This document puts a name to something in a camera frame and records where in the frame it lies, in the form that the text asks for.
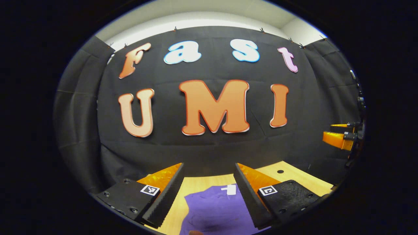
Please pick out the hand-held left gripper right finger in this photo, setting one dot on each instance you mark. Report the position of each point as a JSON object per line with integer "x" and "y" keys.
{"x": 249, "y": 204}

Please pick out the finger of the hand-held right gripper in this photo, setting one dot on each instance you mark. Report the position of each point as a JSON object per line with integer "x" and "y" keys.
{"x": 334, "y": 139}
{"x": 341, "y": 129}

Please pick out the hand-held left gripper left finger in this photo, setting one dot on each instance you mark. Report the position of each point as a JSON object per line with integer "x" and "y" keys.
{"x": 166, "y": 200}

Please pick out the purple shirt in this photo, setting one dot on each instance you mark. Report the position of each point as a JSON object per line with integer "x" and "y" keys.
{"x": 212, "y": 212}

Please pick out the black backdrop cloth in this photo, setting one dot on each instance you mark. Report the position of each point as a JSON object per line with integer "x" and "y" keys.
{"x": 196, "y": 153}

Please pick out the metal stand with equipment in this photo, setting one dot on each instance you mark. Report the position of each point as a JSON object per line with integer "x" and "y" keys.
{"x": 352, "y": 74}

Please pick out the row of small backdrop clips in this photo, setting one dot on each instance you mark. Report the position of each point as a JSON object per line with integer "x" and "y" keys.
{"x": 175, "y": 28}

